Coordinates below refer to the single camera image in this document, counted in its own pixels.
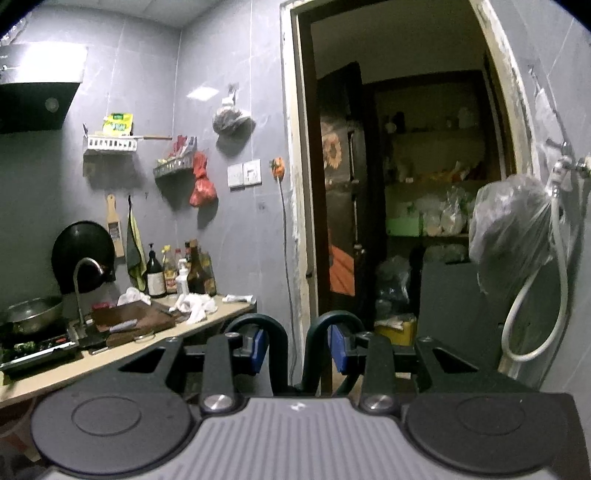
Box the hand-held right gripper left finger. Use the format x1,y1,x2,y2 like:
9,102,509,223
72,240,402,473
78,325,267,413

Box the storage shelf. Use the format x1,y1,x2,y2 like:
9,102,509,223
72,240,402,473
369,69,504,241

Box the dark plastic bag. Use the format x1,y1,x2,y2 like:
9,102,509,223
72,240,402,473
374,256,414,319

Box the black table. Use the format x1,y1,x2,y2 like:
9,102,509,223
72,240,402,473
418,261,509,374

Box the wooden grater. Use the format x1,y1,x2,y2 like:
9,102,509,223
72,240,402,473
106,194,126,258

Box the yellow bin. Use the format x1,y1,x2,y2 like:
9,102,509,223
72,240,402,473
374,314,419,347

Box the green box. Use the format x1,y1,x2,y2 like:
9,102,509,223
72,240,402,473
385,215,423,237

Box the row of condiment bottles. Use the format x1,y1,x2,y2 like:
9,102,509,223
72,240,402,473
145,239,218,297

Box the metal faucet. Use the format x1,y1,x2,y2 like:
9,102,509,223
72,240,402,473
73,257,105,326

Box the orange printed poster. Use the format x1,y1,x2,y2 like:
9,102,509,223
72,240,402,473
322,122,357,297

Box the red packets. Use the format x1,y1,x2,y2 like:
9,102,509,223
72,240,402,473
168,135,197,162

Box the clear plastic bag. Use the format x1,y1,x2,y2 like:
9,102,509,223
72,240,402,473
468,174,561,296

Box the white wall rack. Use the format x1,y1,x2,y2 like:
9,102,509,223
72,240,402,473
83,134,138,154

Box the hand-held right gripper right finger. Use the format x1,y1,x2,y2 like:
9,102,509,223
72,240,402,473
328,325,555,413

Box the green cloth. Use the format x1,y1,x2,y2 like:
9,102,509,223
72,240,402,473
126,196,147,291

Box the white hose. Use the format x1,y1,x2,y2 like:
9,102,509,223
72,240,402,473
501,185,571,363

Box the hanging grey bag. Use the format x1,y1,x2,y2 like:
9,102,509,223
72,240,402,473
212,85,256,136

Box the metal bowl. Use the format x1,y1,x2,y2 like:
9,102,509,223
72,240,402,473
4,295,64,336

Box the white door frame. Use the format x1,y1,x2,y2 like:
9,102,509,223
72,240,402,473
279,0,546,384

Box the metal wall tap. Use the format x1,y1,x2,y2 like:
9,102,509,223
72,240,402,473
545,138,591,190

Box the black range hood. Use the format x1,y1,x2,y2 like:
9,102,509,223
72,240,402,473
0,44,88,134

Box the black wok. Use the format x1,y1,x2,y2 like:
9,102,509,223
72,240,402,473
51,220,116,296

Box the yellow green packet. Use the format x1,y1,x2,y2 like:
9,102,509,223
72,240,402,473
102,113,134,138

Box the wooden cutting board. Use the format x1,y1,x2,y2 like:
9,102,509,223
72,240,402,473
91,300,177,347

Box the white wall switch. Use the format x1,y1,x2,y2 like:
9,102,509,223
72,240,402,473
227,159,262,189

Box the grey wall rack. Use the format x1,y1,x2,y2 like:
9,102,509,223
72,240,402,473
153,154,195,178

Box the black handled kitchen scissors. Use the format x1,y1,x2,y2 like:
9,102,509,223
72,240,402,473
223,310,366,398

